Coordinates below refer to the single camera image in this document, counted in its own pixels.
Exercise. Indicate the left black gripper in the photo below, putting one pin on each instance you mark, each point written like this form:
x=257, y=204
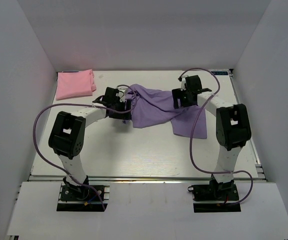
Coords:
x=124, y=116

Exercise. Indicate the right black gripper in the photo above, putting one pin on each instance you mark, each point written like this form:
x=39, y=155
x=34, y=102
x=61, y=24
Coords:
x=177, y=93

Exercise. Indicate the purple t shirt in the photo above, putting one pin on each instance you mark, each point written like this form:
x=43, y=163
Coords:
x=154, y=107

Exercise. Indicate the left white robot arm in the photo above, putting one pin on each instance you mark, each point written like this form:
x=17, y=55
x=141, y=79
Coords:
x=68, y=132

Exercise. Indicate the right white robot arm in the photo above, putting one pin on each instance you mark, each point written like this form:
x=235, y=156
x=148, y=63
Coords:
x=232, y=125

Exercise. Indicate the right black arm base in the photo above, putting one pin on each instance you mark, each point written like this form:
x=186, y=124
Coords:
x=215, y=197

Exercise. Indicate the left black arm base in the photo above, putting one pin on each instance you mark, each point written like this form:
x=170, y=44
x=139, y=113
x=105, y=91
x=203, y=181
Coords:
x=77, y=198

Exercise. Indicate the folded pink t shirt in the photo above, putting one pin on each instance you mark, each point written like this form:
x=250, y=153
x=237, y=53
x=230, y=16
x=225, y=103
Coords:
x=75, y=84

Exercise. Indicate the blue table corner sticker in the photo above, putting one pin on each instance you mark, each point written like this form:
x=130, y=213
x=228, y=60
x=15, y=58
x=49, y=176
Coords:
x=220, y=73

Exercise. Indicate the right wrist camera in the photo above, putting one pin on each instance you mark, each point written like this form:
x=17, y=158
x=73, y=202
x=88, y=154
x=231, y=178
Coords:
x=183, y=86

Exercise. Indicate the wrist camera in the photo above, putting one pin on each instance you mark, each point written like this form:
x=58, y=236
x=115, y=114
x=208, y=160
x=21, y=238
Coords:
x=122, y=93
x=183, y=86

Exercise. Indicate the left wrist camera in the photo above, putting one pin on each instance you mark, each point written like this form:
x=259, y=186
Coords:
x=122, y=93

